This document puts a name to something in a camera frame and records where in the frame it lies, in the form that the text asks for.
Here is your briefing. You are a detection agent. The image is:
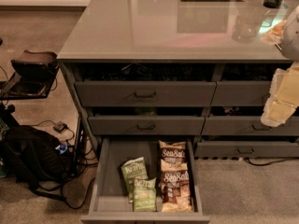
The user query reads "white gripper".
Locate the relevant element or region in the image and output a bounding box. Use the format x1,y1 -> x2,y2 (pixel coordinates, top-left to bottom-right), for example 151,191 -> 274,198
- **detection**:
261,63 -> 299,127

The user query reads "open bottom left drawer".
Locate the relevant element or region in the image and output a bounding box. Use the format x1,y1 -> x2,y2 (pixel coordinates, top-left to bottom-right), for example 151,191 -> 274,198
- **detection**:
81,138 -> 209,224

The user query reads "top left grey drawer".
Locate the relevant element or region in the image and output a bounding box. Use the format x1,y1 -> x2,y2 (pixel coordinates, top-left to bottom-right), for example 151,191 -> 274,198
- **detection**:
75,81 -> 216,107

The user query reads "brown sea salt bag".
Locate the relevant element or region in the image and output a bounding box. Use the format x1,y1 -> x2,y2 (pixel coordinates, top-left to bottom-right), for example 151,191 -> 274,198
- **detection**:
160,171 -> 192,212
159,141 -> 187,168

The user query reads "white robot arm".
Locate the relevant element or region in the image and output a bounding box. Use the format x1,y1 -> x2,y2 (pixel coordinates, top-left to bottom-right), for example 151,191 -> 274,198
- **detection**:
261,6 -> 299,127

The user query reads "middle right grey drawer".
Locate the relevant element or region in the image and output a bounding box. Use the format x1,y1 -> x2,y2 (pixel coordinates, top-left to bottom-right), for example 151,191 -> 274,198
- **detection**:
202,116 -> 299,136

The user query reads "grey cabinet frame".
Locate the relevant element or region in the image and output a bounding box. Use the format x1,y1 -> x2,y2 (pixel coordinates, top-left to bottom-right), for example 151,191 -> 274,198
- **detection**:
59,0 -> 298,151

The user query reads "top right grey drawer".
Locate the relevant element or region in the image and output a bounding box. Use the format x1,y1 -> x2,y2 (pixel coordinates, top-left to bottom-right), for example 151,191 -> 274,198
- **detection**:
211,81 -> 270,106

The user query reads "black floor cable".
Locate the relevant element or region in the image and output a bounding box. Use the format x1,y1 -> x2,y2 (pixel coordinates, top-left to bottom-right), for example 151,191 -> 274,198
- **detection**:
60,176 -> 96,210

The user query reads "black power adapter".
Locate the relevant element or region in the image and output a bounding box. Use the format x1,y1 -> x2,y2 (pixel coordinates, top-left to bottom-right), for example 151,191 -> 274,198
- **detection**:
53,121 -> 67,133

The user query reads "rear brown sea salt bag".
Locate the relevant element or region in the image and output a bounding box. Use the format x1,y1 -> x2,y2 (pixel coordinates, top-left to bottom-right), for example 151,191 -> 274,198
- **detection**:
159,141 -> 187,168

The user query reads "front brown sea salt bag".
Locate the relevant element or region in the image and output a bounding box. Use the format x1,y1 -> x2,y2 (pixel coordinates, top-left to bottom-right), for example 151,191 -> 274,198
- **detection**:
160,171 -> 192,212

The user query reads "middle left grey drawer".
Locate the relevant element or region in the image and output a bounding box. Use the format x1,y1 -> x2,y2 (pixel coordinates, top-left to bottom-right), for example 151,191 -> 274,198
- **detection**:
88,115 -> 205,135

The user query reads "green jalapeno chip bag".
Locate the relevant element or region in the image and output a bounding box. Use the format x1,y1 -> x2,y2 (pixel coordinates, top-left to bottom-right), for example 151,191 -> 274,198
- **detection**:
121,157 -> 148,203
133,178 -> 157,212

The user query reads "black backpack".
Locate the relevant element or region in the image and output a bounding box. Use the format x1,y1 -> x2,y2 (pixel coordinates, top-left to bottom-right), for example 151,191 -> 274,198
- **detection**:
1,125 -> 72,202

